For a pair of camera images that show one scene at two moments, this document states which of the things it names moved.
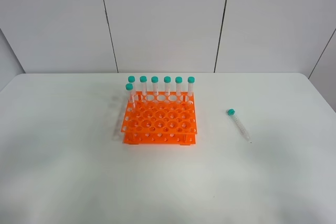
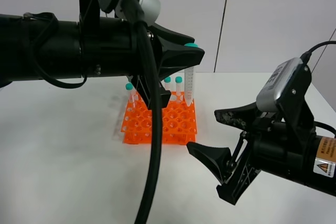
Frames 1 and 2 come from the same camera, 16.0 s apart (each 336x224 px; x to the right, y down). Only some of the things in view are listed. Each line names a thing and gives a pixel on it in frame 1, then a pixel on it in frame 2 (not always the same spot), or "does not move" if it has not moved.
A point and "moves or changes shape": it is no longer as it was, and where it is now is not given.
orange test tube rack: (167, 118) does not move
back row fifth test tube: (178, 81) does not move
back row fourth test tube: (167, 80) does not move
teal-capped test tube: (231, 112) moves or changes shape
